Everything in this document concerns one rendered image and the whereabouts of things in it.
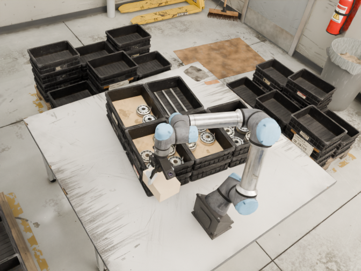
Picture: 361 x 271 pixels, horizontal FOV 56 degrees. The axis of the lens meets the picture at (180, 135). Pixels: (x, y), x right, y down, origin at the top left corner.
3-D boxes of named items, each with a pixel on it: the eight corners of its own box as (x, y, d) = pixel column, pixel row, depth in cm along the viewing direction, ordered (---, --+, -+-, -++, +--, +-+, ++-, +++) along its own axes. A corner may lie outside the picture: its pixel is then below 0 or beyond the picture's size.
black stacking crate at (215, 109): (267, 147, 238) (272, 136, 230) (232, 159, 226) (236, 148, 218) (236, 111, 261) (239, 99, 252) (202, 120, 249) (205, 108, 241)
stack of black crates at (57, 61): (72, 76, 372) (67, 39, 340) (84, 92, 357) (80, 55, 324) (35, 87, 353) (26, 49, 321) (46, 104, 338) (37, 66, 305)
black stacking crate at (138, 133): (192, 173, 214) (194, 162, 206) (148, 188, 203) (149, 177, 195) (165, 130, 237) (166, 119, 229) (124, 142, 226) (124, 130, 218)
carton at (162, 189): (179, 192, 176) (180, 183, 170) (159, 202, 170) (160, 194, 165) (161, 170, 184) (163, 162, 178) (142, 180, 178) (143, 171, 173)
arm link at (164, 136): (176, 133, 147) (157, 135, 145) (174, 150, 155) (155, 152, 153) (172, 120, 153) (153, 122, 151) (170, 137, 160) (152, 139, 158)
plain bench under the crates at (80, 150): (300, 230, 289) (337, 180, 238) (135, 356, 213) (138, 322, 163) (188, 115, 371) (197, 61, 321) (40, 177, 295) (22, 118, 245)
